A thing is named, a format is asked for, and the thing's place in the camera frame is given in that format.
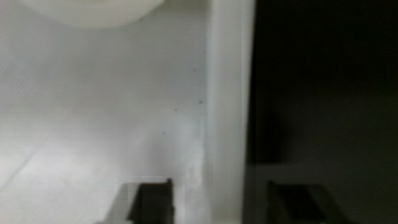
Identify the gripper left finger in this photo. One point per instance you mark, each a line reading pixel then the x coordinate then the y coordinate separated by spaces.
pixel 151 206

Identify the white square tabletop part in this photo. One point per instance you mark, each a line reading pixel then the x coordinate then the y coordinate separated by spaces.
pixel 123 113

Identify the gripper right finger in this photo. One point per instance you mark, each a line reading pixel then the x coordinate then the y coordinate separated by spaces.
pixel 300 205

